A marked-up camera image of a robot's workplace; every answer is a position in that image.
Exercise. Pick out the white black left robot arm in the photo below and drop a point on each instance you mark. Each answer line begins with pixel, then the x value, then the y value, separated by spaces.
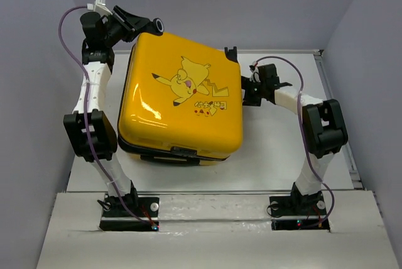
pixel 91 134

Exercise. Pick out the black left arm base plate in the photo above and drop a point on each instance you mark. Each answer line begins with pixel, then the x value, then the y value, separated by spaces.
pixel 114 217

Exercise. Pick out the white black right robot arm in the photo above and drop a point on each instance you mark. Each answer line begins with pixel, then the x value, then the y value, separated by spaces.
pixel 322 128

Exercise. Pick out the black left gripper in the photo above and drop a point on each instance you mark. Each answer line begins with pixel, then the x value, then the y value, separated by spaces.
pixel 137 22

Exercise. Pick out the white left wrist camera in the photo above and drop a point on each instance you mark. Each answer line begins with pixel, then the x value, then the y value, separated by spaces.
pixel 99 6

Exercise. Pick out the yellow hard-shell suitcase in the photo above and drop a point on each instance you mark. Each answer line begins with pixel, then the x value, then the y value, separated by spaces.
pixel 181 99

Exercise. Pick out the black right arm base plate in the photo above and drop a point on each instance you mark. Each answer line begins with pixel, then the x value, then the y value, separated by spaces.
pixel 298 215

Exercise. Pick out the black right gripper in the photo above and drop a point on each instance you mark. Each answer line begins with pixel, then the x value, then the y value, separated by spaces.
pixel 247 100

